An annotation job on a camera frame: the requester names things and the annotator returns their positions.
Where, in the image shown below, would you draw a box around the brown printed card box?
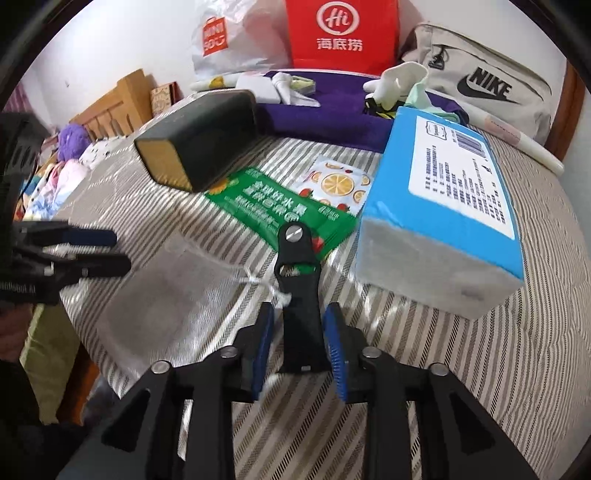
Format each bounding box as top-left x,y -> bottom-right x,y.
150,82 -> 181,117

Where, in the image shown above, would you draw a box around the orange fruit sachet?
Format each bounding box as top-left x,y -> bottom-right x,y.
290,156 -> 373,216

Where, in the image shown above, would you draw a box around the mint green cloth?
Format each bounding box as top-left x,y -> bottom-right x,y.
404,82 -> 461,124

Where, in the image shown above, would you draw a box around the black clip tool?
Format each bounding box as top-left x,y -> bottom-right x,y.
274,221 -> 329,374

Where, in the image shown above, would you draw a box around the striped bed cover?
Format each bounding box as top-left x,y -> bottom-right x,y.
58,137 -> 590,479

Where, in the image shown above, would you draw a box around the white spotted plush toy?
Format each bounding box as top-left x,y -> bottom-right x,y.
79,137 -> 123,170

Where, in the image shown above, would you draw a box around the grey Nike bag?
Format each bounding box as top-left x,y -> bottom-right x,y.
401,23 -> 552,144

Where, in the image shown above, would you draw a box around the white tissue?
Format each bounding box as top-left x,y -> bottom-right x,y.
271,72 -> 321,108

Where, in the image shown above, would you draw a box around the green fruit packet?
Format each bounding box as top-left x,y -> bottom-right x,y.
205,167 -> 356,260

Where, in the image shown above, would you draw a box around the dark green tin box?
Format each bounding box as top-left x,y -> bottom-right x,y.
134,89 -> 257,193

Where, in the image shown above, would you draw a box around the white cotton glove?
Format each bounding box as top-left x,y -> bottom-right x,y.
363,61 -> 429,110

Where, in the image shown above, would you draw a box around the purple towel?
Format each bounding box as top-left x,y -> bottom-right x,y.
256,70 -> 393,153

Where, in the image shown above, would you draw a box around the red paper bag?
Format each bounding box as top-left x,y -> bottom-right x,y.
286,0 -> 400,75

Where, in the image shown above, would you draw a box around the wooden door frame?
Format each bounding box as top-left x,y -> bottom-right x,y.
545,62 -> 586,162

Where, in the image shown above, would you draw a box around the purple plush toy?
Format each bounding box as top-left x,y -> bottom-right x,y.
57,123 -> 92,162

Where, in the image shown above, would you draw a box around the white mesh drawstring bag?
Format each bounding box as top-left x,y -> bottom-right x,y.
98,233 -> 290,366

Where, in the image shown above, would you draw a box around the blue tissue pack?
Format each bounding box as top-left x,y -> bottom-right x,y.
355,107 -> 525,320

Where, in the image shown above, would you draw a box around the white Miniso plastic bag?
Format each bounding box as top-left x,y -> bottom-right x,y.
191,0 -> 291,80

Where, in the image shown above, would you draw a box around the green tea leaf pouch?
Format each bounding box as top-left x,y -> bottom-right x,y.
290,75 -> 315,96

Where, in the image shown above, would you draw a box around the yellow black pouch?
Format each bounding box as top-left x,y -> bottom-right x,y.
363,96 -> 405,120

